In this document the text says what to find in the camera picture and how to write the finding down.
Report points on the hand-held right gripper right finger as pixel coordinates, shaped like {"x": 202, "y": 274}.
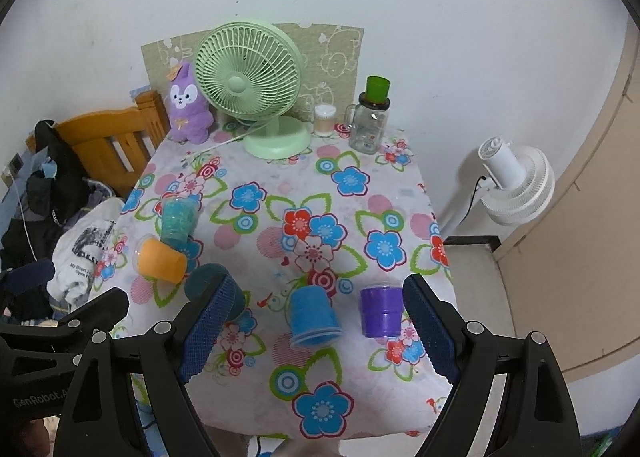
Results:
{"x": 431, "y": 332}

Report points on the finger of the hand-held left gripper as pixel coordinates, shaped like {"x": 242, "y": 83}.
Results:
{"x": 95, "y": 309}
{"x": 27, "y": 274}

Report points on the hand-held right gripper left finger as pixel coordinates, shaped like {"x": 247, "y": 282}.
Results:
{"x": 207, "y": 327}

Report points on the purple plastic cup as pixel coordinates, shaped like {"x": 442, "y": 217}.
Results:
{"x": 380, "y": 312}

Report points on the dark teal plastic cup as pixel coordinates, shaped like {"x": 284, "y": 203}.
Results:
{"x": 200, "y": 283}

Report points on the orange plastic cup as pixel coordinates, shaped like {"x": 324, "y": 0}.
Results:
{"x": 160, "y": 259}

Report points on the blue plastic cup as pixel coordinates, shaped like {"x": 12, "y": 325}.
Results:
{"x": 314, "y": 314}

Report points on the teal glitter plastic cup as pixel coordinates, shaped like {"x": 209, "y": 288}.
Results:
{"x": 177, "y": 222}

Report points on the green plastic cup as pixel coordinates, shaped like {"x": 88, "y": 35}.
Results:
{"x": 377, "y": 88}

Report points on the white printed shirt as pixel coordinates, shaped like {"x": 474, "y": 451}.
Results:
{"x": 82, "y": 244}

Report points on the black framed side table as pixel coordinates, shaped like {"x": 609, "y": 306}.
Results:
{"x": 475, "y": 282}

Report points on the dark clothes pile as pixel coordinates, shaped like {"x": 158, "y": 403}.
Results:
{"x": 45, "y": 202}

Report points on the beige wooden door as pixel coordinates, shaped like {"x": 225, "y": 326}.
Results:
{"x": 575, "y": 262}

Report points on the white clip fan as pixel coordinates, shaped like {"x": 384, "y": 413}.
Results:
{"x": 525, "y": 187}

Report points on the floral tablecloth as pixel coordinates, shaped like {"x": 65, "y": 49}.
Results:
{"x": 300, "y": 177}

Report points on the green desk fan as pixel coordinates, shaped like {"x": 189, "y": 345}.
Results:
{"x": 277, "y": 142}

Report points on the purple plush toy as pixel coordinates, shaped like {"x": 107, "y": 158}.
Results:
{"x": 187, "y": 104}

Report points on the clear cotton swab container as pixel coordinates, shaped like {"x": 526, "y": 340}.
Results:
{"x": 324, "y": 123}

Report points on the beige cartoon wall sticker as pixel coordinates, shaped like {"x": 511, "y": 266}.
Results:
{"x": 332, "y": 54}

